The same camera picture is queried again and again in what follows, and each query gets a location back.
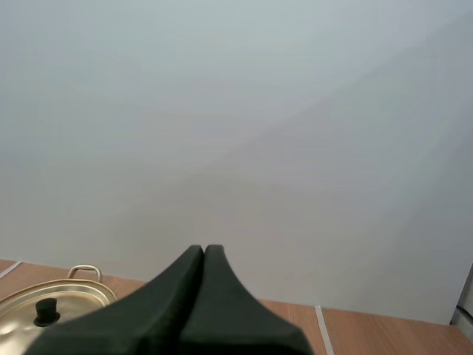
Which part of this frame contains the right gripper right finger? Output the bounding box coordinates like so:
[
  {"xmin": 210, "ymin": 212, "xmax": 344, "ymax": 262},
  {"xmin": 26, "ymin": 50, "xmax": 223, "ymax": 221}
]
[{"xmin": 177, "ymin": 243, "xmax": 312, "ymax": 355}]

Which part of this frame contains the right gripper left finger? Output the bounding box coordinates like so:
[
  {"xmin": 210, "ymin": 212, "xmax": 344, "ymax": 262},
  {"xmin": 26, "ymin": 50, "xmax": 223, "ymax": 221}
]
[{"xmin": 28, "ymin": 245, "xmax": 205, "ymax": 355}]

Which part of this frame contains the gold lid with black knob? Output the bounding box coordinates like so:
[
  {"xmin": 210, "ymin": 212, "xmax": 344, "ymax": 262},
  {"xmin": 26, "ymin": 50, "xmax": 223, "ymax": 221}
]
[{"xmin": 0, "ymin": 278, "xmax": 119, "ymax": 355}]

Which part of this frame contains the gold pot with two handles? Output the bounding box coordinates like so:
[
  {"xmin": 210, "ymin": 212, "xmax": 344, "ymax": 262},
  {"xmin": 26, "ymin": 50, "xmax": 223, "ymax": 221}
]
[{"xmin": 67, "ymin": 263, "xmax": 119, "ymax": 305}]

